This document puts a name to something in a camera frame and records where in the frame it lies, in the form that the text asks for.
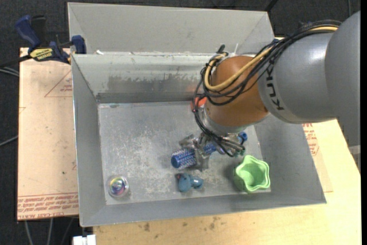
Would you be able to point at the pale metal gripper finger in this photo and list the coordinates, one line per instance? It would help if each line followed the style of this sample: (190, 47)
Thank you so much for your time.
(204, 162)
(187, 141)

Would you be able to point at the blue spiky hair roller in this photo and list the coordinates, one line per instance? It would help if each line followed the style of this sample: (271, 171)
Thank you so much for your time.
(183, 157)

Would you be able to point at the blue toy animal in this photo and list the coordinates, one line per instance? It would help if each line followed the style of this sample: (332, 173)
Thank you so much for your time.
(186, 182)

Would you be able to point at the green star-shaped cup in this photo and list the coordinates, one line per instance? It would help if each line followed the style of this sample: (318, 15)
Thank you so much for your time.
(252, 175)

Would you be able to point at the grey metal bin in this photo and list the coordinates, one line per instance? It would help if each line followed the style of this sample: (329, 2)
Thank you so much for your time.
(137, 129)

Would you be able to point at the clear iridescent glass ball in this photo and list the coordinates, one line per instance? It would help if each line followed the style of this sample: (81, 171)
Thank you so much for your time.
(117, 186)

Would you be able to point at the brown cardboard board, red print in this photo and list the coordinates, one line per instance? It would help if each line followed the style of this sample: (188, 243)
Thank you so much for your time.
(46, 137)

